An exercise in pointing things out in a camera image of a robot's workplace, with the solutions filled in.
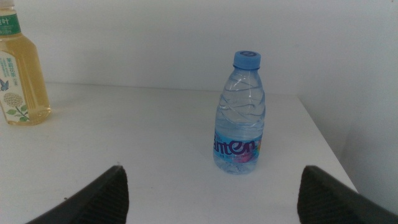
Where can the yellow tea bottle green label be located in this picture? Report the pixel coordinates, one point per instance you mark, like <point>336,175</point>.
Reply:
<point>28,77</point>

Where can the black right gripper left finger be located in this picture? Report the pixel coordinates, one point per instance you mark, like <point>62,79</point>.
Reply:
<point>102,199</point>

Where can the clear water bottle blue cap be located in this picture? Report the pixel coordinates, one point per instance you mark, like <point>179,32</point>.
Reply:
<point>239,118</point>

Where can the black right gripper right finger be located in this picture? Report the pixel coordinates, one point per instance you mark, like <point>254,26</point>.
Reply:
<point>329,202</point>

